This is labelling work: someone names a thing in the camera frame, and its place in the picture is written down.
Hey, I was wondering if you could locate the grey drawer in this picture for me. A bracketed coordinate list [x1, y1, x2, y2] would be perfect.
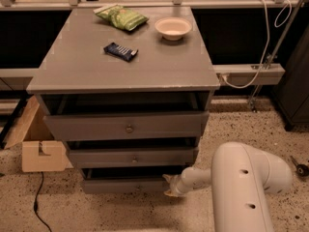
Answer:
[43, 112, 209, 141]
[69, 147, 199, 168]
[81, 165, 183, 194]

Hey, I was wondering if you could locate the grey top drawer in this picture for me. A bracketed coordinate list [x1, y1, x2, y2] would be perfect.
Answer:
[43, 112, 209, 141]

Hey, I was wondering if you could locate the black caster wheel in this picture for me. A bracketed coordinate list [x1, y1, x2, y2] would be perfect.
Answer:
[291, 157, 309, 177]

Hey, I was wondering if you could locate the black floor cable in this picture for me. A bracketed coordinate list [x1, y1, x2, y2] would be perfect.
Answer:
[33, 171, 54, 232]

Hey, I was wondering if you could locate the cardboard box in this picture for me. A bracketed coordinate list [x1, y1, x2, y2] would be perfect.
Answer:
[5, 97, 72, 172]

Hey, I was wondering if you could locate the metal diagonal rod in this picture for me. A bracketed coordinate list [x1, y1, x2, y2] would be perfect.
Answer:
[248, 0, 305, 112]

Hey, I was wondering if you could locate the grey middle drawer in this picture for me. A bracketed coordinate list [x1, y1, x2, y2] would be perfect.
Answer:
[69, 147, 199, 168]

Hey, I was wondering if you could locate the white bowl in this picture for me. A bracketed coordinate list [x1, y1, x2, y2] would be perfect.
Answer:
[154, 17, 192, 41]

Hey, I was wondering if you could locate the green chip bag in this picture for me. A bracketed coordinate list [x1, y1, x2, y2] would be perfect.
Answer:
[94, 5, 149, 32]

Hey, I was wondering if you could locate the grey bottom drawer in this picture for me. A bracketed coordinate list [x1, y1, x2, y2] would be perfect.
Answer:
[81, 165, 183, 194]

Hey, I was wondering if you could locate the grey drawer cabinet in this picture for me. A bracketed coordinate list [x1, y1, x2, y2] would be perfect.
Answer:
[26, 6, 221, 179]

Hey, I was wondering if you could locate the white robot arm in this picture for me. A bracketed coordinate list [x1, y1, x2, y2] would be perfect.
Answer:
[163, 142, 293, 232]

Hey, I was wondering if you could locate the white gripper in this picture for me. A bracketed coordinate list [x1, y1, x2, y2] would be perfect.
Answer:
[162, 174, 188, 197]

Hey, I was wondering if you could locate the dark blue snack bar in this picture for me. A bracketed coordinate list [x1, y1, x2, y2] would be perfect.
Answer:
[103, 43, 138, 62]

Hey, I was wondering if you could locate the dark cabinet at right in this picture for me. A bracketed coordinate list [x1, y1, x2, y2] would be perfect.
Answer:
[272, 26, 309, 131]

